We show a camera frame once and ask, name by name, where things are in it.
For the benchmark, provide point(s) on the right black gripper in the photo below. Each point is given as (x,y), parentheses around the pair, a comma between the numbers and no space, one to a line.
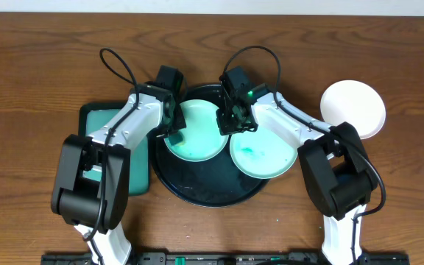
(235,123)

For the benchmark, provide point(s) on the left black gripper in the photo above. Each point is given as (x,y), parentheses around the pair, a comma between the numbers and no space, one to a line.
(177,120)

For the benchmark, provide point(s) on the teal plate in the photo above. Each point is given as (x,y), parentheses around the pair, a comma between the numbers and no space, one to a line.
(261,154)
(202,138)

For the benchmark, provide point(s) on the white round plate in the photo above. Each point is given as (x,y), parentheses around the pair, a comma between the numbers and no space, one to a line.
(356,103)

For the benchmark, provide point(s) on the green yellow sponge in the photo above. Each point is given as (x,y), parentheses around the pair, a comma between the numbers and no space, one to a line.
(176,139)

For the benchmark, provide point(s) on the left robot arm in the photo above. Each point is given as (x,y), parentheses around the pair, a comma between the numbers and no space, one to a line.
(91,187)

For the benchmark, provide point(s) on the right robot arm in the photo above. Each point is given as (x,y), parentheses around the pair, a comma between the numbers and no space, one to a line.
(339,177)

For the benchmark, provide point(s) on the round black serving tray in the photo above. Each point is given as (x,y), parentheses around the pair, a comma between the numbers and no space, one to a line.
(212,183)

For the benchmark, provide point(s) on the rectangular black water tray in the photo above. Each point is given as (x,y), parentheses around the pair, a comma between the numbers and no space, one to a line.
(92,117)

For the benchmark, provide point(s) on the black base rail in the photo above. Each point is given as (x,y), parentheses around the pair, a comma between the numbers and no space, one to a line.
(307,257)

